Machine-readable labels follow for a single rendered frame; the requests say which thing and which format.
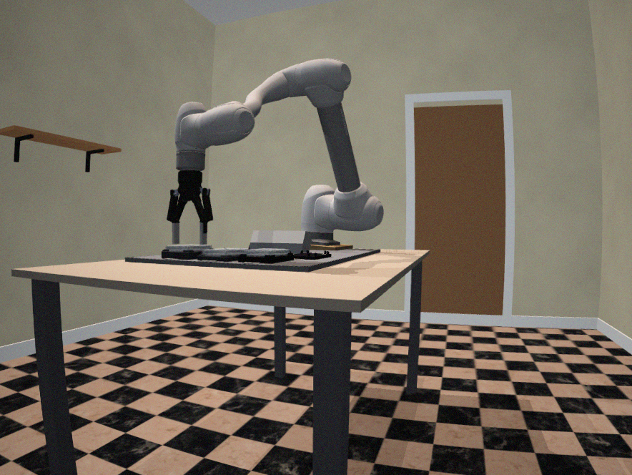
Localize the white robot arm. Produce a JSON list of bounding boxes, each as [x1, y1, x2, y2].
[[174, 59, 384, 246]]

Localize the white button panel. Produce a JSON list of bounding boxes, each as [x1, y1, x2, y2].
[[248, 230, 312, 254]]

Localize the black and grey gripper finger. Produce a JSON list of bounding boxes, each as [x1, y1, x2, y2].
[[167, 189, 187, 244], [188, 188, 213, 245]]

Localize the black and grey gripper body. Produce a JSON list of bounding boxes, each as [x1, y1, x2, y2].
[[178, 170, 202, 201]]

